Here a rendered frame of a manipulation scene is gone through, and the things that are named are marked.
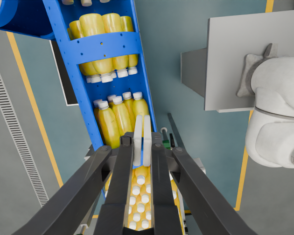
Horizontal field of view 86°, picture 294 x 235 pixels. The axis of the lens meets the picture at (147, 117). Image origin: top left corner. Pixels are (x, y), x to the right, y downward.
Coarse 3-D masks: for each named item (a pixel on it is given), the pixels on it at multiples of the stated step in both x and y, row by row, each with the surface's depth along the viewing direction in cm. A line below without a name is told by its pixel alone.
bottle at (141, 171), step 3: (135, 168) 85; (138, 168) 82; (141, 168) 82; (144, 168) 82; (147, 168) 85; (135, 171) 83; (138, 171) 81; (141, 171) 81; (144, 171) 81; (147, 171) 84; (135, 174) 82; (138, 174) 80; (141, 174) 80; (144, 174) 80; (144, 177) 79
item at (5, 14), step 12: (12, 0) 62; (24, 0) 99; (36, 0) 106; (0, 12) 60; (12, 12) 64; (24, 12) 102; (36, 12) 112; (0, 24) 66; (12, 24) 90; (24, 24) 100; (36, 24) 112; (48, 24) 126; (36, 36) 96; (48, 36) 99
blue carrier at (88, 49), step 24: (48, 0) 44; (96, 0) 64; (120, 0) 61; (72, 48) 46; (96, 48) 45; (120, 48) 47; (72, 72) 50; (144, 72) 58; (96, 96) 73; (144, 96) 71; (96, 144) 59
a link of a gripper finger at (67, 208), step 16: (96, 160) 12; (80, 176) 10; (96, 176) 11; (64, 192) 9; (80, 192) 10; (96, 192) 12; (48, 208) 8; (64, 208) 8; (80, 208) 10; (32, 224) 7; (48, 224) 7; (64, 224) 8
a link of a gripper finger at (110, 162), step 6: (126, 132) 18; (132, 132) 18; (114, 150) 14; (114, 156) 14; (132, 156) 14; (108, 162) 14; (114, 162) 14; (132, 162) 15; (102, 168) 14; (108, 168) 14
